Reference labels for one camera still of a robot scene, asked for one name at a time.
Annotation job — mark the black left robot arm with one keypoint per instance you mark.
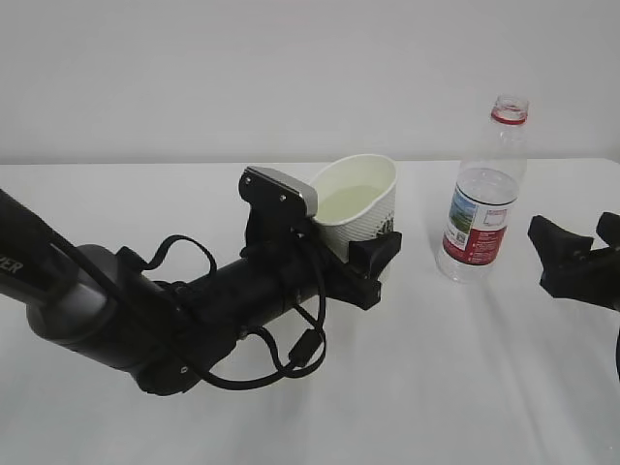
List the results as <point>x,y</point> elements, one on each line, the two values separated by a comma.
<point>169,336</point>

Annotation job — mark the white paper cup green logo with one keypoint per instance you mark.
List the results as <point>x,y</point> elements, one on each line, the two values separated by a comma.
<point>356,200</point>

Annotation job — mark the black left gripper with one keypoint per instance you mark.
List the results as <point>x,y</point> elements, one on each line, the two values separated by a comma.
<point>305,262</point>

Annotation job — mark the clear plastic water bottle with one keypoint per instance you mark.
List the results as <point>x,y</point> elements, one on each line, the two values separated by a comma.
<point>485,192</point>

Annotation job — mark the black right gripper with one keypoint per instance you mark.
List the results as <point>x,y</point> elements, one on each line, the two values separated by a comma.
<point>570,269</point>

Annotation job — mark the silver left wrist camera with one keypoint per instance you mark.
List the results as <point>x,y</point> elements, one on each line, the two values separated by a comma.
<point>279,204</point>

